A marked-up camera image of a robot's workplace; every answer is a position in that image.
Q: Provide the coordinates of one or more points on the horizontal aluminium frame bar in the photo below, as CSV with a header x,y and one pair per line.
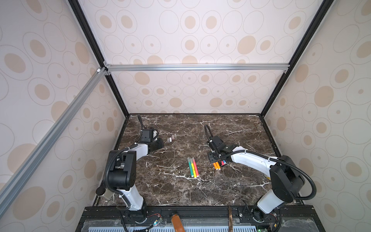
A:
x,y
197,67

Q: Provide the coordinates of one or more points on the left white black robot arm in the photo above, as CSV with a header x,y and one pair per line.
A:
x,y
120,171

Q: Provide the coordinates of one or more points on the brown wooden stick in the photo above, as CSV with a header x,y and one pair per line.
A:
x,y
230,219

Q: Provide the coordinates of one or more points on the left diagonal aluminium frame bar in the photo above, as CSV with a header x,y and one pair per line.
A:
x,y
29,166

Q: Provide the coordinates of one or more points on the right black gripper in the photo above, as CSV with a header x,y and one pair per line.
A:
x,y
214,156

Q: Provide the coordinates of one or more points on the green marker pen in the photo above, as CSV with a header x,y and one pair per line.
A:
x,y
190,167

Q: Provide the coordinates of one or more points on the orange brown tool handle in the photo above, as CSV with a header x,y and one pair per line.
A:
x,y
177,224

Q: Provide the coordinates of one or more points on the yellow marker pen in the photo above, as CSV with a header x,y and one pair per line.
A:
x,y
193,168

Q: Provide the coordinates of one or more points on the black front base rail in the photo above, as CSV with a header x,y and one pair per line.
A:
x,y
198,219

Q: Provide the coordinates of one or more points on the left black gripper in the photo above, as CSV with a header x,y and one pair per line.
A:
x,y
160,144

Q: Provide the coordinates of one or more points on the red marker pen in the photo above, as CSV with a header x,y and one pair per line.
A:
x,y
195,168

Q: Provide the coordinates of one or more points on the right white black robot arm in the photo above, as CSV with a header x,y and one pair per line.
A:
x,y
288,182

